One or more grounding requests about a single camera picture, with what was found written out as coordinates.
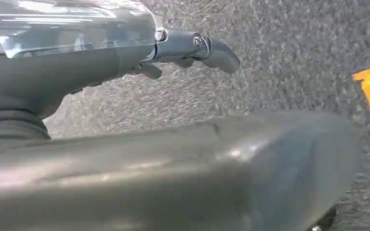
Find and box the ribbed grey left arm sleeve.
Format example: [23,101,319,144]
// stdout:
[0,109,51,154]

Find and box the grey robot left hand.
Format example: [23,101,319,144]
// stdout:
[0,0,364,231]

